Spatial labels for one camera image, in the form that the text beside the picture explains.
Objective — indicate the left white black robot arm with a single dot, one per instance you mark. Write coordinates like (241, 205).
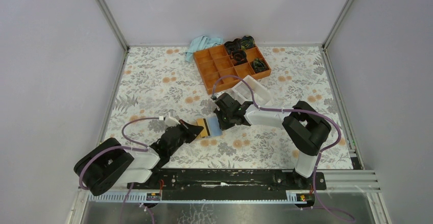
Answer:
(112, 163)

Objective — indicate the white card box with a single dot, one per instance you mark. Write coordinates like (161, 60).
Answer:
(241, 92)

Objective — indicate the orange compartment tray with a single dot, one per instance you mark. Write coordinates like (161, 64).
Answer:
(215, 68)

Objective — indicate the dark rolled band right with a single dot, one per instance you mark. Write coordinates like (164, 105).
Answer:
(259, 65)

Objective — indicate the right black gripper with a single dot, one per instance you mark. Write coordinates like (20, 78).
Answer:
(223, 125)

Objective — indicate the light blue cloth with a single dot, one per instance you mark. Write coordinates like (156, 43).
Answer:
(200, 43)

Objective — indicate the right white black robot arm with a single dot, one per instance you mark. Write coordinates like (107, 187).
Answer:
(307, 129)

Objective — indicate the dark rolled band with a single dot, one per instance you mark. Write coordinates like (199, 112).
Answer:
(259, 65)
(234, 45)
(238, 57)

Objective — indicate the dark rolled band corner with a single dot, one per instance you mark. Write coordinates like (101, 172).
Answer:
(247, 42)

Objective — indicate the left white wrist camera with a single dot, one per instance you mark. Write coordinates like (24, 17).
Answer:
(171, 121)

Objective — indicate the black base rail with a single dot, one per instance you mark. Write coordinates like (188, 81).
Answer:
(176, 184)

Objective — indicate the dark rolled band top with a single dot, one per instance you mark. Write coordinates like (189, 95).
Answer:
(234, 45)

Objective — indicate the beige card holder wallet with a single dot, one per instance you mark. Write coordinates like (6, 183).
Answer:
(211, 127)

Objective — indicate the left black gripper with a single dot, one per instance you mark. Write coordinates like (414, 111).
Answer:
(191, 131)

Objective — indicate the dark rolled band middle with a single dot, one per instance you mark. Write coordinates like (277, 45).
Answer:
(238, 57)

